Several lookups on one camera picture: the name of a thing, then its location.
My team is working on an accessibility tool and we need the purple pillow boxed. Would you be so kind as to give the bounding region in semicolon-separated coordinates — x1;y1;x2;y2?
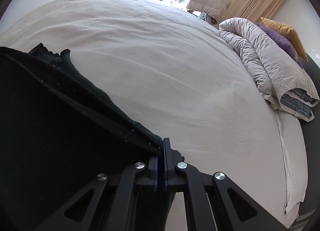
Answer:
254;22;304;69

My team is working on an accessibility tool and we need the grey padded headboard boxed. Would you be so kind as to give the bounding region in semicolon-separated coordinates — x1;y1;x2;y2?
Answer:
287;53;320;229

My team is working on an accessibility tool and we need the yellow pillow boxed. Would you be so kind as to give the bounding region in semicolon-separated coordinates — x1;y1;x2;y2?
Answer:
260;17;309;62

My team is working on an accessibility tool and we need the bed with white sheet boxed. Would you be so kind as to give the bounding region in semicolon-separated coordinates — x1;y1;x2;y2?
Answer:
0;0;308;229

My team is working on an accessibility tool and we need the folded grey duvet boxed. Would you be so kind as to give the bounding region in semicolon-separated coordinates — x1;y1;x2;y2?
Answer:
219;18;320;122

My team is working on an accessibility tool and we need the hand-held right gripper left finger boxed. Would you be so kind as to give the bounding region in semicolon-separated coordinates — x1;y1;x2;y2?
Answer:
32;156;159;231

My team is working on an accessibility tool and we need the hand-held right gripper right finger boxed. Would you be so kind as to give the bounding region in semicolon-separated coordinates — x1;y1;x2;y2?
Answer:
162;137;290;231

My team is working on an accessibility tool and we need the flat white pillow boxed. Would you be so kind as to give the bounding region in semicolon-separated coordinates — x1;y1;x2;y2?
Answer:
274;109;308;214

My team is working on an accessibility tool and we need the dark green sweater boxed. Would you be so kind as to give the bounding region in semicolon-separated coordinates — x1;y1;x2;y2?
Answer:
0;43;185;231

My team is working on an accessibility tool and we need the beige puffer vest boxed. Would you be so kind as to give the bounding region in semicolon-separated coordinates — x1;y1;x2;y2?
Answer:
186;0;229;25

